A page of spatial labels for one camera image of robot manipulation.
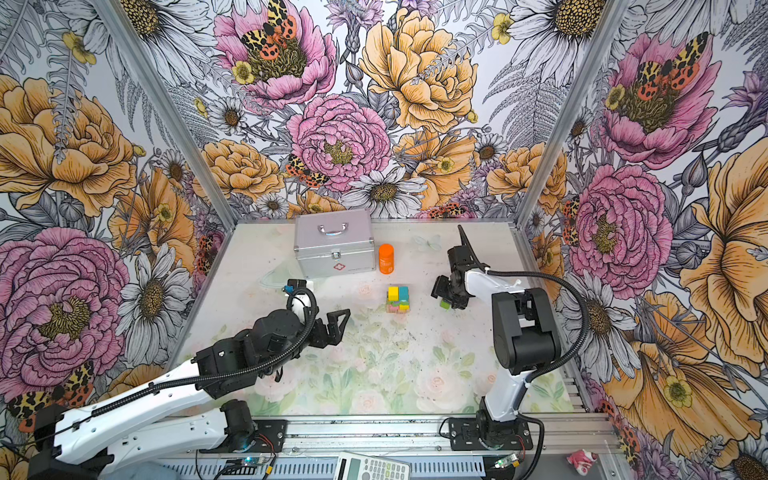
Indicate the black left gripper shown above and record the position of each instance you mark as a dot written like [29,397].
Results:
[320,339]

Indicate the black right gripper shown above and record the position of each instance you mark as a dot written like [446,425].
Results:
[438,289]

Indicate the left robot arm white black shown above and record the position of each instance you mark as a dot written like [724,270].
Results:
[142,423]

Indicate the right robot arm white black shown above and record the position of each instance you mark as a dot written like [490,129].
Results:
[523,326]

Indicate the orange cylinder bottle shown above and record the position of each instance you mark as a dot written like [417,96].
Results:
[386,259]

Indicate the silver aluminium case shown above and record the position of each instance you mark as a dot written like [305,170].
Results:
[334,243]

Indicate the grey calculator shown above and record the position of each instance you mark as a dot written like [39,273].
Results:
[351,466]

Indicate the pink white crumpled wrapper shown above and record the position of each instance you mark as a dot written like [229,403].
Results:
[582,461]

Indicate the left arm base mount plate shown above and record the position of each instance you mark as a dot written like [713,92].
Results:
[268,436]

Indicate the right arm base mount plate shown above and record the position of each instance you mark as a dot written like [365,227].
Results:
[472,434]

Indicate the aluminium front rail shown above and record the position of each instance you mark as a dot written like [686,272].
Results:
[324,435]

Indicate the aluminium frame corner post right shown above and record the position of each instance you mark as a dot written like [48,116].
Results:
[606,31]

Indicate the aluminium frame corner post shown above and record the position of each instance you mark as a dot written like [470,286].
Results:
[128,42]
[606,31]

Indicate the aluminium frame corner post left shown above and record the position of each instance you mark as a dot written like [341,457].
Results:
[128,42]

